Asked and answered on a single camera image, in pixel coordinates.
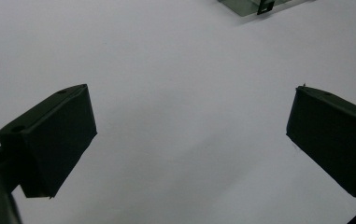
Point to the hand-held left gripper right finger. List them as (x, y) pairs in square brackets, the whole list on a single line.
[(337, 137)]

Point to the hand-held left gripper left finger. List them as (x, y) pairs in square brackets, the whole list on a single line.
[(51, 140)]

